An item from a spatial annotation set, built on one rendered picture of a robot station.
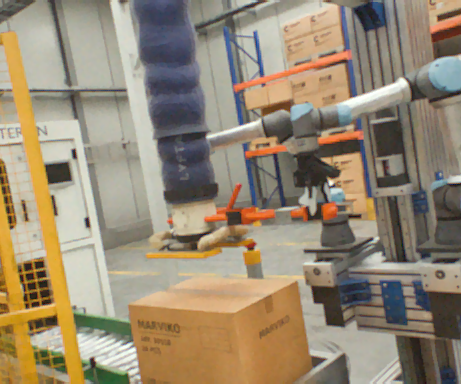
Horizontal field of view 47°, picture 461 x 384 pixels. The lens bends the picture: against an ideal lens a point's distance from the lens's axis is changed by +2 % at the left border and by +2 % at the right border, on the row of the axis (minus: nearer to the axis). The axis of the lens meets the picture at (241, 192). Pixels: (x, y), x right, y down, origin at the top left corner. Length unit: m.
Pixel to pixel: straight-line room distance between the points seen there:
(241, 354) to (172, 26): 1.23
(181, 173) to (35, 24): 10.29
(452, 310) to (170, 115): 1.23
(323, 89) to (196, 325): 8.20
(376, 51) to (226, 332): 1.27
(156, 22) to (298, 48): 8.21
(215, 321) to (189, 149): 0.65
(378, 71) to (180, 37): 0.82
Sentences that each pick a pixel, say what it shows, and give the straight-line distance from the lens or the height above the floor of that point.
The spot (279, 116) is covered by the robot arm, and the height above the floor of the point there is 1.62.
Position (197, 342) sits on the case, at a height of 0.82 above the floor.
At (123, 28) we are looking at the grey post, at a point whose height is 2.84.
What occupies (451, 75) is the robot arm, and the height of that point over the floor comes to 1.62.
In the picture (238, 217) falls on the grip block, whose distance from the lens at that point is 1.91.
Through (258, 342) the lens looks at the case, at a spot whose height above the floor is 0.81.
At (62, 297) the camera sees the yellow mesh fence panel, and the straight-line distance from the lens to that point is 2.28.
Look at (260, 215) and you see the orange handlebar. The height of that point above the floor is 1.26.
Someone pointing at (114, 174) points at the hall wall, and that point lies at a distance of 12.33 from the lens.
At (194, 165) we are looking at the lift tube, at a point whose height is 1.47.
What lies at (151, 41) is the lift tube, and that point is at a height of 1.96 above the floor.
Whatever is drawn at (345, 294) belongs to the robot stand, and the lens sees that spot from 2.19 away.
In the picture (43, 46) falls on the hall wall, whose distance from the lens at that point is 12.08.
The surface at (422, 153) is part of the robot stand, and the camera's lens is 2.23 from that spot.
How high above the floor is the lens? 1.47
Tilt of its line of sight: 4 degrees down
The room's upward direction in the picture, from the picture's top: 10 degrees counter-clockwise
